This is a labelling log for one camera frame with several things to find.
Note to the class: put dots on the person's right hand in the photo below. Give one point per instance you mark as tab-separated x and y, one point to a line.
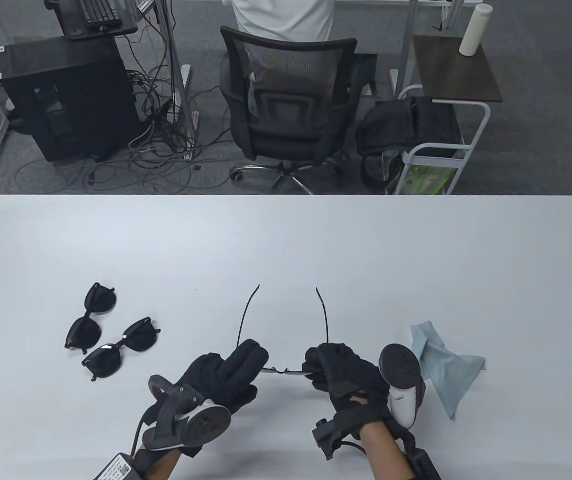
351	380

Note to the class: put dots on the person's left hand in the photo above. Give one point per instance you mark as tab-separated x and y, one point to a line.
235	370

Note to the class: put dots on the black sunglasses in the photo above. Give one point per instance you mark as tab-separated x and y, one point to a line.
100	300
278	370
140	335

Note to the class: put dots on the grey and white controller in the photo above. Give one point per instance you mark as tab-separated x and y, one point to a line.
398	365
205	425

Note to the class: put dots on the light blue cleaning cloth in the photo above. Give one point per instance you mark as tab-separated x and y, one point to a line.
446	367

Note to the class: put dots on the person's right forearm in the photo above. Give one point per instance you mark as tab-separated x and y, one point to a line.
386	455

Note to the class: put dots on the person's left forearm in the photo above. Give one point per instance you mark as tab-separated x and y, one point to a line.
158	465

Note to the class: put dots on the green packet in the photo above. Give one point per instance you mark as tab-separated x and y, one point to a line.
428	180

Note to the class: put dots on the black mesh office chair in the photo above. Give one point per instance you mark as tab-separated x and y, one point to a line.
286	135

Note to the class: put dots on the black backpack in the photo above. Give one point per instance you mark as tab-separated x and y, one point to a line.
396	125

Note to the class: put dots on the white desk leg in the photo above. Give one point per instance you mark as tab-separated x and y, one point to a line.
178	75

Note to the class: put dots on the black computer tower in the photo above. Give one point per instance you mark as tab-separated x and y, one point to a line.
65	100

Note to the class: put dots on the dark brown side table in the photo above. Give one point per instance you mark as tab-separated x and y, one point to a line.
456	75

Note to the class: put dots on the white cylindrical bottle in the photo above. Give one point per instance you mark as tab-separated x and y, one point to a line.
473	30

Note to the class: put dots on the black keyboard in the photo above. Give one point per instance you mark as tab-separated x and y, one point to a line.
98	11

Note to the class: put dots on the black keyboard tray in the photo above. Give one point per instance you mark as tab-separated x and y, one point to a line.
68	17

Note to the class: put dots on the white metal desk frame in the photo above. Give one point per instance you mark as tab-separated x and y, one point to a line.
407	40

